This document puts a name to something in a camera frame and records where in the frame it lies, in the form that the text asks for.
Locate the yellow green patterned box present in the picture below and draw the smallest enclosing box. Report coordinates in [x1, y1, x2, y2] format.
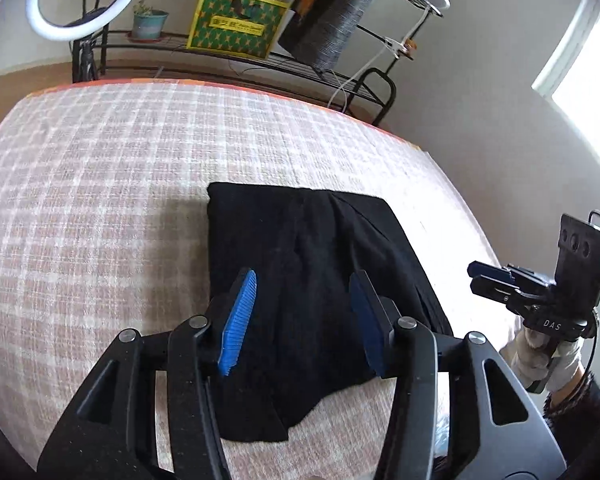
[186, 0, 291, 60]

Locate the black sweater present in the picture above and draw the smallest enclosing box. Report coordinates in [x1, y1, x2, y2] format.
[206, 181, 455, 444]

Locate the pink white plaid blanket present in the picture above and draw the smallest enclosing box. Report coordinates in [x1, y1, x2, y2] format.
[0, 80, 523, 480]

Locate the grey hanging garment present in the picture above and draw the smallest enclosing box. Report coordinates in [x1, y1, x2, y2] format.
[279, 0, 383, 72]

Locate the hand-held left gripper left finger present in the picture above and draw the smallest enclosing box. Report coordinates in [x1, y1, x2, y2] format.
[36, 268, 258, 480]

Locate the white clip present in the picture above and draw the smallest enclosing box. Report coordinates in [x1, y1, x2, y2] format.
[382, 36, 412, 56]

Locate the person's right forearm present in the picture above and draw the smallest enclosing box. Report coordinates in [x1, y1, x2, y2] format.
[542, 372, 600, 461]

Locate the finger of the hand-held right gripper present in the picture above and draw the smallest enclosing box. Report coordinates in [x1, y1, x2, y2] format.
[467, 260, 515, 282]
[469, 277, 525, 312]

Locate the white ring light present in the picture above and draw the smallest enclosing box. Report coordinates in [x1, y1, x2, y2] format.
[26, 0, 151, 44]

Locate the window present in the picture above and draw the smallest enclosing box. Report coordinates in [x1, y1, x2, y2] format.
[531, 0, 600, 173]

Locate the person's right hand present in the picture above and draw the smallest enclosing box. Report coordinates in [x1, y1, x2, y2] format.
[500, 331, 588, 394]

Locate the black cable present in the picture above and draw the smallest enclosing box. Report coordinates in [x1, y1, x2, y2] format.
[577, 209, 600, 391]

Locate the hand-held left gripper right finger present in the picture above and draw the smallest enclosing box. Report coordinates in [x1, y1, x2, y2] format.
[349, 270, 567, 480]

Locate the white cable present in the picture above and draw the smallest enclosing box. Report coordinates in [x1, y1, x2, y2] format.
[329, 0, 433, 111]

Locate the potted plant in teal pot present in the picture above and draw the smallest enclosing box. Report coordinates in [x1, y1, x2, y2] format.
[127, 0, 170, 43]

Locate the black metal rack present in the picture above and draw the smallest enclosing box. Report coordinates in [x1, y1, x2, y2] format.
[71, 0, 473, 127]

